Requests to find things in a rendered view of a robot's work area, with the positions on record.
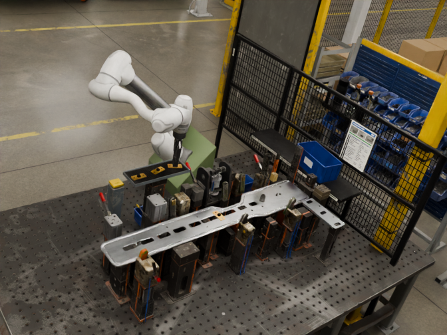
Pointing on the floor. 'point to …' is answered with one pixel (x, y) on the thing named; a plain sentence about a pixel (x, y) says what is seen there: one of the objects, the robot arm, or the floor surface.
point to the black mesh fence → (338, 148)
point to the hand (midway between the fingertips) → (175, 160)
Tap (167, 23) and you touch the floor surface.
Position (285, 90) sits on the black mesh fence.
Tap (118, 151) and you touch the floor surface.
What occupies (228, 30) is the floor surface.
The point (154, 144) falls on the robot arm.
